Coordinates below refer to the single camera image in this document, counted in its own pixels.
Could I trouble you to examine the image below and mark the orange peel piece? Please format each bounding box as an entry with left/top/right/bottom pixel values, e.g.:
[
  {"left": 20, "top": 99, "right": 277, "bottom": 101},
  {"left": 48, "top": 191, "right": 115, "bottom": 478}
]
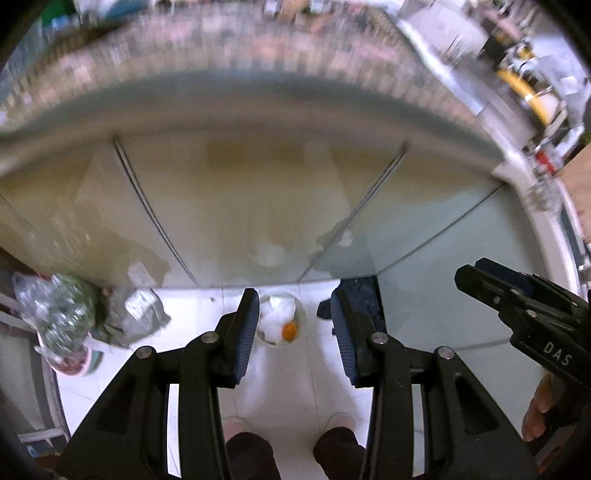
[{"left": 281, "top": 320, "right": 298, "bottom": 342}]

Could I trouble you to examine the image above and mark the white tissue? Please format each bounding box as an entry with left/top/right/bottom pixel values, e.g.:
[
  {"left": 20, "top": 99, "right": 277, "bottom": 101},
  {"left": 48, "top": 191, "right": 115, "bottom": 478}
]
[{"left": 257, "top": 295, "right": 297, "bottom": 345}]

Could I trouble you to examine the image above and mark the person's right hand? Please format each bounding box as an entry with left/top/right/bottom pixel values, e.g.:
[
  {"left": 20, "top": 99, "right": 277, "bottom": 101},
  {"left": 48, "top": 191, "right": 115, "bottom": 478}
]
[{"left": 522, "top": 374, "right": 565, "bottom": 442}]

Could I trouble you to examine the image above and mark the person's right foot slipper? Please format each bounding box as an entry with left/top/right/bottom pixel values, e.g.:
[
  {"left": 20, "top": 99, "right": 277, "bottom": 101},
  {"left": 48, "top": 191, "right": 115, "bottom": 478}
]
[{"left": 325, "top": 412, "right": 356, "bottom": 433}]

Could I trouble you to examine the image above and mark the grey bag on floor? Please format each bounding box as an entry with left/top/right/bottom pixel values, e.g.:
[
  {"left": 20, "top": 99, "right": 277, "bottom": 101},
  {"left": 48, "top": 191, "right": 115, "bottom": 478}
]
[{"left": 91, "top": 287, "right": 171, "bottom": 348}]

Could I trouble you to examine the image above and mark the dark cloth on floor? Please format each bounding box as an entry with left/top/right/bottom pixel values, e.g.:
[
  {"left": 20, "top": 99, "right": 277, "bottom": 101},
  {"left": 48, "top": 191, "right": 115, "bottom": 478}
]
[{"left": 317, "top": 276, "right": 387, "bottom": 333}]

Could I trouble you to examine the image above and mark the plastic bag of greens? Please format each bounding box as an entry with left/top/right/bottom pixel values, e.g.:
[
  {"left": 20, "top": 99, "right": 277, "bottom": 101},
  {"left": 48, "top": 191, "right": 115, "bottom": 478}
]
[{"left": 13, "top": 273, "right": 98, "bottom": 365}]

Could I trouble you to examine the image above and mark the black yellow-lid pot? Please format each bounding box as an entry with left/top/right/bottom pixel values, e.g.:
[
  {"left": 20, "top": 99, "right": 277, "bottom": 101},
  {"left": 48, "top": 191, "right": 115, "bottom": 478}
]
[{"left": 496, "top": 68, "right": 567, "bottom": 129}]

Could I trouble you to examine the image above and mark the floral green table mat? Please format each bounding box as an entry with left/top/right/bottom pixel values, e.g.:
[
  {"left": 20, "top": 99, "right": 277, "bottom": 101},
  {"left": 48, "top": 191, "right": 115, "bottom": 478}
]
[{"left": 1, "top": 2, "right": 491, "bottom": 142}]

